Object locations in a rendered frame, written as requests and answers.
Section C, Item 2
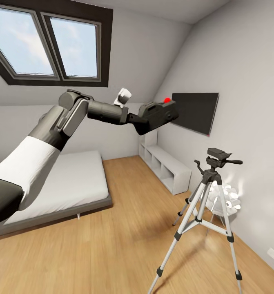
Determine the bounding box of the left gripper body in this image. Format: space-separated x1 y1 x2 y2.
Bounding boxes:
100 102 129 125

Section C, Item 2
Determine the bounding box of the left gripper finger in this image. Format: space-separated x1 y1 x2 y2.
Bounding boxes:
125 113 148 124

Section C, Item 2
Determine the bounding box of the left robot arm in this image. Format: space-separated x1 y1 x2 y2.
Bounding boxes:
0 88 148 228

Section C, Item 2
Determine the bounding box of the camera tripod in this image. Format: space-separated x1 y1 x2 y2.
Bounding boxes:
148 148 243 294

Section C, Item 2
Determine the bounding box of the digital camera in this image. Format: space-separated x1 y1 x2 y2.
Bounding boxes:
132 98 179 135

